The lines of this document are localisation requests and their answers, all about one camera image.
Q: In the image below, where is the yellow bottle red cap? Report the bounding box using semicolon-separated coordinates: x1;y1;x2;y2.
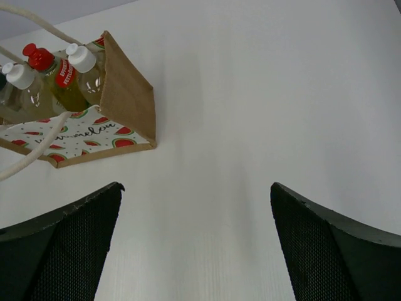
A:
23;43;88;112

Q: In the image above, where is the watermelon print canvas bag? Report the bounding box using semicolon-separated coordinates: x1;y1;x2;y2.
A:
1;4;157;179

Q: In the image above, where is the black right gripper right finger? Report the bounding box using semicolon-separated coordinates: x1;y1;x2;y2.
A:
270;182;400;300

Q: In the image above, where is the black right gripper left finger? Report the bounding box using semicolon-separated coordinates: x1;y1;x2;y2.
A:
1;182;125;300

